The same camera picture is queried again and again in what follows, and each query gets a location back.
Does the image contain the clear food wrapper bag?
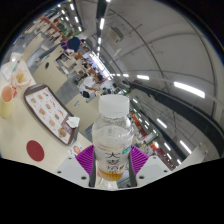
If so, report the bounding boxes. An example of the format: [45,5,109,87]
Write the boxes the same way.
[9,68,33,89]

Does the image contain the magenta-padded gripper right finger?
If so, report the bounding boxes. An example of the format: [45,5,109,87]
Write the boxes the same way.
[128,145,175,188]

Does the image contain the white paper card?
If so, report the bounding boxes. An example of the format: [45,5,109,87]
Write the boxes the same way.
[0,61,16,81]

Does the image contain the flat round red coaster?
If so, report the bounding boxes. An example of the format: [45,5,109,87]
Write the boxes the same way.
[26,139,46,162]

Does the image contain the white crumpled napkin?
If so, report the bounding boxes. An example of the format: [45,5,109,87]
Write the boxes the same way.
[66,115,81,128]

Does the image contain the yellow cup with pink inside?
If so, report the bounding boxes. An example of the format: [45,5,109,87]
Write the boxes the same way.
[0,85,14,119]

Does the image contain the clear white-capped tea bottle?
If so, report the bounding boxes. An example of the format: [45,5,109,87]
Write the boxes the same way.
[92,94,135,183]

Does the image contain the group of ceiling lights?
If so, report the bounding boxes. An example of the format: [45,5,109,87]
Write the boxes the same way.
[56,0,208,164]

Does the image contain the printed paper tray liner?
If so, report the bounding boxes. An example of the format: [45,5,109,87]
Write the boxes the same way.
[25,87,73,144]

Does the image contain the ceiling air conditioner unit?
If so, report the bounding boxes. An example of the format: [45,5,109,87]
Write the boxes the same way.
[107,27,124,44]

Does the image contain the group of beige chairs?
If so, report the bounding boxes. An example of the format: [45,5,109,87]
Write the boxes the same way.
[19,33,101,134]

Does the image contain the person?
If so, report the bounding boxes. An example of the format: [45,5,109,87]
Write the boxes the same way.
[59,35,82,54]
[80,73,104,93]

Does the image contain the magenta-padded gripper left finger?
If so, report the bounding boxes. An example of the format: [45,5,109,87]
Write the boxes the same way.
[54,144,98,188]

